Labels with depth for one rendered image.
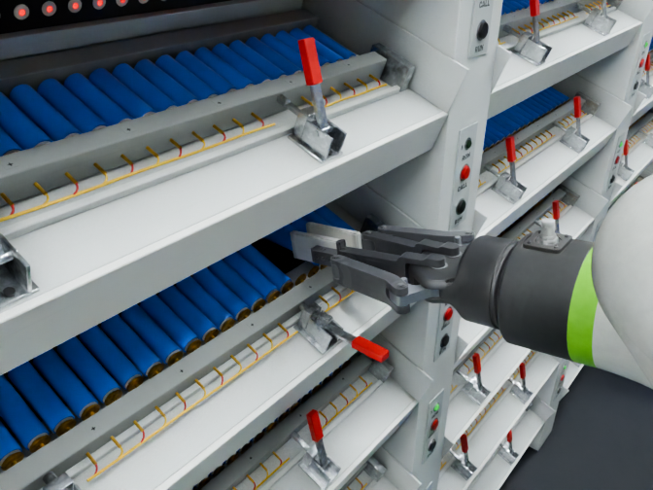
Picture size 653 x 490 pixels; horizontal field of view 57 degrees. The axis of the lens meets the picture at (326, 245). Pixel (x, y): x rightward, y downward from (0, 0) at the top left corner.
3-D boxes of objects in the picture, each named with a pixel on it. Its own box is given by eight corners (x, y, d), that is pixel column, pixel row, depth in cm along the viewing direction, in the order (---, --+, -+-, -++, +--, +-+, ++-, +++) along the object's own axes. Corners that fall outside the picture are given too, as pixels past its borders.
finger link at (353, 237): (356, 233, 60) (360, 231, 60) (304, 223, 64) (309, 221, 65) (359, 261, 61) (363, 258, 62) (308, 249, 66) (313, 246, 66)
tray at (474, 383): (566, 307, 141) (599, 267, 132) (430, 472, 100) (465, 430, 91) (494, 255, 148) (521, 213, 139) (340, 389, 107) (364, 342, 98)
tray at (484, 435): (550, 372, 150) (580, 339, 141) (421, 546, 110) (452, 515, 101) (484, 320, 158) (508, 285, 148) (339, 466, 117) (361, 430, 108)
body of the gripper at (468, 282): (537, 226, 51) (440, 211, 57) (492, 266, 45) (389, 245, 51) (535, 303, 54) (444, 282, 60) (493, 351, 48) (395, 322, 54)
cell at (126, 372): (97, 333, 53) (143, 383, 51) (79, 343, 52) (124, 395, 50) (97, 320, 52) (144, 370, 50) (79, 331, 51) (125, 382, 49)
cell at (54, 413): (30, 369, 49) (76, 426, 47) (8, 381, 48) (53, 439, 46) (28, 356, 48) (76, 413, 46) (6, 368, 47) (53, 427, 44)
